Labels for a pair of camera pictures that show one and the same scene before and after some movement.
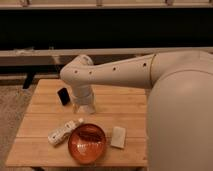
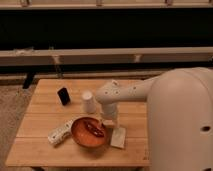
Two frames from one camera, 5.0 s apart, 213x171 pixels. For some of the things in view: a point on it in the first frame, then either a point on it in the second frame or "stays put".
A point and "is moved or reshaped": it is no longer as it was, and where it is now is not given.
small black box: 63,95 stays put
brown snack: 91,136 → 96,130
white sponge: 118,137 stays put
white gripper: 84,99 → 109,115
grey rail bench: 60,57 stays put
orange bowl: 87,143 is moved or reshaped
